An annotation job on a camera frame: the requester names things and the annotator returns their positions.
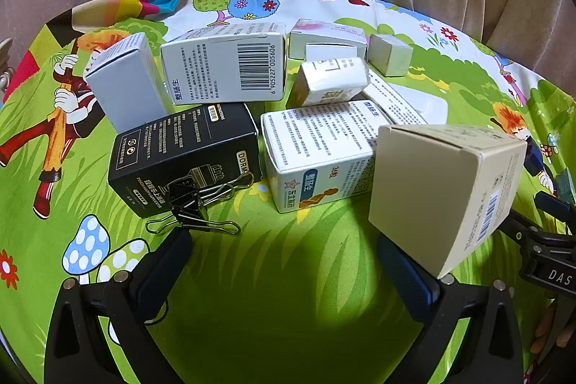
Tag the flat white glossy box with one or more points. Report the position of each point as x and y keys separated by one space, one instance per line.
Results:
x=432 y=109

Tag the green cartoon printed blanket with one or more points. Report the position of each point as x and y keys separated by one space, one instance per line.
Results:
x=288 y=276

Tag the small crumpled white box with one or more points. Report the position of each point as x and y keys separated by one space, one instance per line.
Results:
x=328 y=78

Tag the white barcode medicine box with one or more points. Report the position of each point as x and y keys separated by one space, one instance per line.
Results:
x=216 y=69

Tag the small plain white box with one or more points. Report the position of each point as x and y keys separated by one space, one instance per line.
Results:
x=330 y=52

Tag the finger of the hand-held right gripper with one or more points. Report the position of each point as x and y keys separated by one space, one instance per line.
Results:
x=551 y=204
x=531 y=233

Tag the person's right hand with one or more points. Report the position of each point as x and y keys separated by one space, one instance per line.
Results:
x=551 y=330

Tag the black binder clip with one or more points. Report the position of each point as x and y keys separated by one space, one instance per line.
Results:
x=191 y=198
x=189 y=215

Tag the black printed box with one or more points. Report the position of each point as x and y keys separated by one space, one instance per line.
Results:
x=180 y=150

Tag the white box orange star print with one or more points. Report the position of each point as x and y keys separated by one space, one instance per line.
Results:
x=310 y=150

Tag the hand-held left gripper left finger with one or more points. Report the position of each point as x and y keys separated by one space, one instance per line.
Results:
x=162 y=276

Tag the beige cardboard box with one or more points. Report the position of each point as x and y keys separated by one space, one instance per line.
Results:
x=427 y=195

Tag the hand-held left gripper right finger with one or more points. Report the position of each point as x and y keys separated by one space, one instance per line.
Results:
x=405 y=280

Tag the white pink box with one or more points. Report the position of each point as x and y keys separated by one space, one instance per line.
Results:
x=324 y=33

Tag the plain grey white box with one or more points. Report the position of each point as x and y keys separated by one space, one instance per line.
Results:
x=126 y=96

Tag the pale cube box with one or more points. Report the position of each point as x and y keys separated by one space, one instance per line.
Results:
x=389 y=55

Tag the flat white text box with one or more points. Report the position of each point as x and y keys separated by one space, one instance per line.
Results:
x=391 y=103

